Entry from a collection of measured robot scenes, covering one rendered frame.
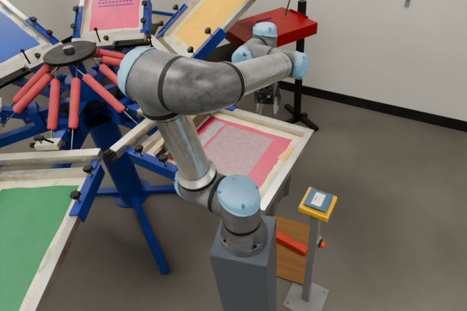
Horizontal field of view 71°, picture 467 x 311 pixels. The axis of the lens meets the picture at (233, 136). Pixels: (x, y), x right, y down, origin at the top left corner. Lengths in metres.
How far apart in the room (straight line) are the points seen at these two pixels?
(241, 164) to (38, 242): 0.95
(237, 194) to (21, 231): 1.12
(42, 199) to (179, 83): 1.33
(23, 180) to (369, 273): 2.11
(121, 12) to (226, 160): 1.75
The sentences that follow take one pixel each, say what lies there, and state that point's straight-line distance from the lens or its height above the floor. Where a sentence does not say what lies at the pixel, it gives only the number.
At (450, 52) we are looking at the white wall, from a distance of 3.34.
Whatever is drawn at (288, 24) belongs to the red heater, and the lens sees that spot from 2.71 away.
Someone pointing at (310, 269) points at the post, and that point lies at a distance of 1.95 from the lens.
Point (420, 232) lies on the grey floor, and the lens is 2.75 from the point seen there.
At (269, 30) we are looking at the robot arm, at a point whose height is 1.71.
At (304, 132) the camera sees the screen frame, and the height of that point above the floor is 0.99.
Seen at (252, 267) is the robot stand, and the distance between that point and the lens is 1.07.
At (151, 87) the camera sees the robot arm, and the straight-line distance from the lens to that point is 0.67.
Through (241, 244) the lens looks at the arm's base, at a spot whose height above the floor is 1.25.
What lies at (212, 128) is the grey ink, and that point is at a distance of 1.87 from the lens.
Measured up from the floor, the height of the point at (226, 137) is 0.96.
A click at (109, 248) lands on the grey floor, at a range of 2.74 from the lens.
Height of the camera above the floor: 2.13
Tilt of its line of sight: 40 degrees down
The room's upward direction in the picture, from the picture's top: 7 degrees counter-clockwise
